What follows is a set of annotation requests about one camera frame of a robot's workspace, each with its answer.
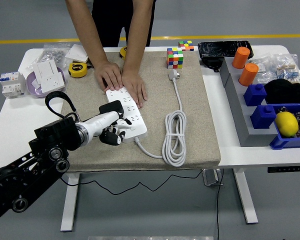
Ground white power strip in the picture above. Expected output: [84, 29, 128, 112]
[105, 86, 148, 144]

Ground orange cylinder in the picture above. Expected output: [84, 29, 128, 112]
[238, 62, 260, 87]
[231, 46, 252, 70]

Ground white switch plate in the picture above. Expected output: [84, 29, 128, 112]
[36, 58, 61, 80]

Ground white circuit breaker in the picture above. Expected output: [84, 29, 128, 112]
[0, 71, 27, 100]

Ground black power adapter block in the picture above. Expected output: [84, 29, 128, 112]
[199, 57, 223, 73]

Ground clear bag of small parts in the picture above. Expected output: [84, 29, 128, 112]
[249, 56, 278, 86]

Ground large colourful puzzle cube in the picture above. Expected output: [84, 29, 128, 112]
[166, 47, 185, 70]

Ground yellow black tape measure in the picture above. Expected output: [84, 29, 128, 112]
[119, 45, 129, 61]
[68, 62, 88, 79]

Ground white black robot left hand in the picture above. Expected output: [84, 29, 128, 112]
[83, 110, 133, 146]

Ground clear bag of resistors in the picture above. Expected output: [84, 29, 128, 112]
[272, 53, 300, 85]

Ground silver metal bracket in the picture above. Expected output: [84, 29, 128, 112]
[201, 168, 225, 187]

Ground white table leg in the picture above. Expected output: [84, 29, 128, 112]
[233, 168, 259, 225]
[59, 172, 81, 232]

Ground white wall socket panel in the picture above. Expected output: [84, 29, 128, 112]
[36, 72, 66, 95]

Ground clear bag of screws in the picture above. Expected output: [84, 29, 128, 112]
[26, 42, 72, 71]

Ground small colourful puzzle cube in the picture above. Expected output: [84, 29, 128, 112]
[178, 40, 195, 52]

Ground yellow lemon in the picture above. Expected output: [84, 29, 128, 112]
[274, 111, 300, 138]

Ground black cloth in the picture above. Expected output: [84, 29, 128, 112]
[263, 78, 300, 105]

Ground person's right hand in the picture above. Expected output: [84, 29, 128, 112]
[93, 60, 123, 91]

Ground white power cord with plug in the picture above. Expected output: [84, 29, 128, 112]
[133, 69, 188, 168]

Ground grey-brown fabric mat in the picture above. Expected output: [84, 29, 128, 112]
[61, 51, 221, 173]

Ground thin black adapter cord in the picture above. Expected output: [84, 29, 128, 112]
[61, 169, 208, 196]

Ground blue block with knob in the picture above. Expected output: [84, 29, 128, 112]
[249, 104, 278, 130]
[243, 83, 268, 107]

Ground blue plastic bin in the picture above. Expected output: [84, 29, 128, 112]
[269, 102, 300, 151]

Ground purple bowl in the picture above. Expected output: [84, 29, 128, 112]
[26, 66, 66, 99]

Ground black plug adapter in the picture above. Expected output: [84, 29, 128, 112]
[98, 99, 125, 118]

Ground person's torso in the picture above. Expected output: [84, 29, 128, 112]
[91, 0, 156, 48]

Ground black hanging cable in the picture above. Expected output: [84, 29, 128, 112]
[215, 169, 225, 240]

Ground black plastic tray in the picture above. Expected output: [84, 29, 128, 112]
[197, 40, 255, 61]

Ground white wall switch panel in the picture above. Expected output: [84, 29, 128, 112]
[64, 43, 91, 63]

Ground grey stepped stand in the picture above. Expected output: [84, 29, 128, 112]
[219, 56, 278, 148]

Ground person's left hand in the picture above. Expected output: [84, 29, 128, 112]
[120, 69, 148, 109]

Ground black table control panel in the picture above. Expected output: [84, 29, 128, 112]
[266, 165, 300, 174]

